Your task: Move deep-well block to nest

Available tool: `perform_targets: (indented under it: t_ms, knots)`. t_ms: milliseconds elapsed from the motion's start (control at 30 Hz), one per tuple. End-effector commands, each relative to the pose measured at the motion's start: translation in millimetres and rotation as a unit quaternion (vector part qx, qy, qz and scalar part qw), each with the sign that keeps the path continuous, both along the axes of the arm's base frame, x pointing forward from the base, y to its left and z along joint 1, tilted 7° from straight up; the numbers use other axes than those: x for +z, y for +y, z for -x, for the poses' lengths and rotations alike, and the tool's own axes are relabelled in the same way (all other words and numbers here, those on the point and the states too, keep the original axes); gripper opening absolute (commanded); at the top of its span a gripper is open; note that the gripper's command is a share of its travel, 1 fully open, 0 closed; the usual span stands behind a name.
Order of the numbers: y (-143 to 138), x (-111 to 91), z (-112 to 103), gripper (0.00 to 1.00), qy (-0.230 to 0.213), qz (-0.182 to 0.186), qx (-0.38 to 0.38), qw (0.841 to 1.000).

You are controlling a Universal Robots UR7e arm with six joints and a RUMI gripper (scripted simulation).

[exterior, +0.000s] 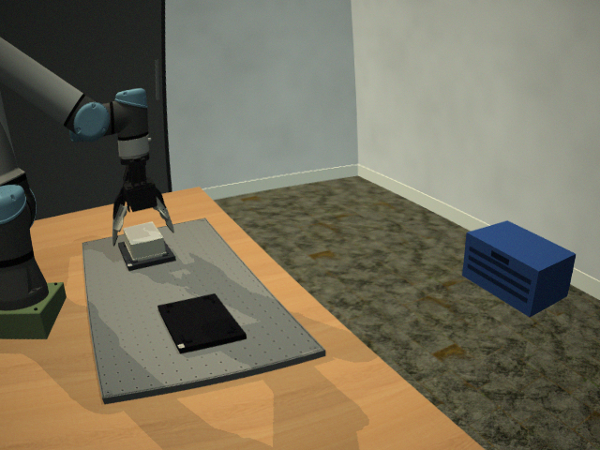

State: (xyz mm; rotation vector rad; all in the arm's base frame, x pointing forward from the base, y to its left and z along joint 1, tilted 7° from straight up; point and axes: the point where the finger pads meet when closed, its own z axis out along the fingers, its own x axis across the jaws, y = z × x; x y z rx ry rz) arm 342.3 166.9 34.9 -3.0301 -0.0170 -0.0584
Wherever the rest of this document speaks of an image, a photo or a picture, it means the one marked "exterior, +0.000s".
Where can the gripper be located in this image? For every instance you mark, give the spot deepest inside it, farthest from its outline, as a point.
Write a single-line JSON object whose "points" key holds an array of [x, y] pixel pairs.
{"points": [[140, 195]]}

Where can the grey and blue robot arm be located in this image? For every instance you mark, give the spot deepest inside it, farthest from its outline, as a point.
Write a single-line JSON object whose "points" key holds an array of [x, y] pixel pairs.
{"points": [[19, 271]]}

